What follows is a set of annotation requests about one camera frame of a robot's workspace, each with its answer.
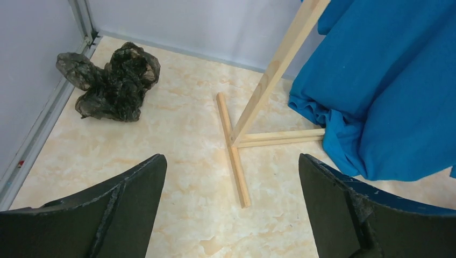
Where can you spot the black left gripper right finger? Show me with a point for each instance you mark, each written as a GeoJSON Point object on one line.
{"type": "Point", "coordinates": [350, 218]}

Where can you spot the dark translucent trash bag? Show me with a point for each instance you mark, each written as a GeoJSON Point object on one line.
{"type": "Point", "coordinates": [118, 90]}

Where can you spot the blue t-shirt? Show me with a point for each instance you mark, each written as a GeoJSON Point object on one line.
{"type": "Point", "coordinates": [382, 84]}

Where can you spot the wooden clothes rack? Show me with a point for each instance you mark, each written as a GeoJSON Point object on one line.
{"type": "Point", "coordinates": [237, 136]}

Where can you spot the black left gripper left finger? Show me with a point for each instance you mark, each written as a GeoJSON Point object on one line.
{"type": "Point", "coordinates": [113, 218]}

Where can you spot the aluminium corner frame post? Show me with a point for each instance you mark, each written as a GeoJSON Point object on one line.
{"type": "Point", "coordinates": [33, 92]}

